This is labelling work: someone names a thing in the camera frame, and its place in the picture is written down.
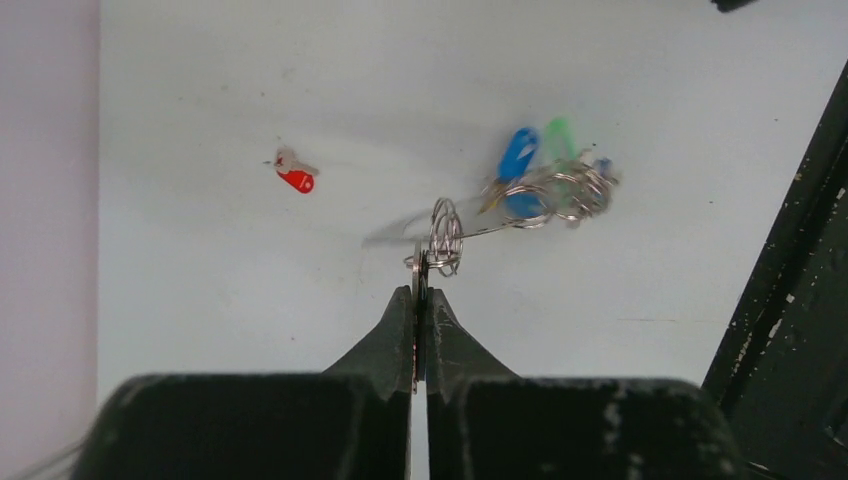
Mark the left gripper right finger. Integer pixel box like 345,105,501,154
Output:
423,289,746,479

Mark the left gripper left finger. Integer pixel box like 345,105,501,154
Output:
71,286,414,479

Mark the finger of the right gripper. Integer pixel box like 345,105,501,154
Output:
702,76,847,479

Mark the large metal keyring plate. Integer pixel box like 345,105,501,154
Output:
362,149,619,380

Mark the blue key tag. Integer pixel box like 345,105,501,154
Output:
504,191,547,219
496,127,539,184

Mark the red tagged key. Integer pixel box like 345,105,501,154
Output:
272,148,320,194

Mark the green key tag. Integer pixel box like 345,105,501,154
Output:
542,116,578,162

